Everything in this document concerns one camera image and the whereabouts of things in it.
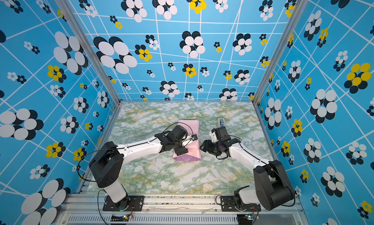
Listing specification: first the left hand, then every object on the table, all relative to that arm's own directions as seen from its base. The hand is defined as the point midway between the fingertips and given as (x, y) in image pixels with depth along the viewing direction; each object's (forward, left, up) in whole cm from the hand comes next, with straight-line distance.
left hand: (185, 141), depth 89 cm
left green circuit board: (-38, +32, -10) cm, 51 cm away
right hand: (-4, -12, -2) cm, 13 cm away
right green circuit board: (-39, -30, -7) cm, 49 cm away
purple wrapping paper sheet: (-5, -6, -1) cm, 8 cm away
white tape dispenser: (+16, -25, -2) cm, 30 cm away
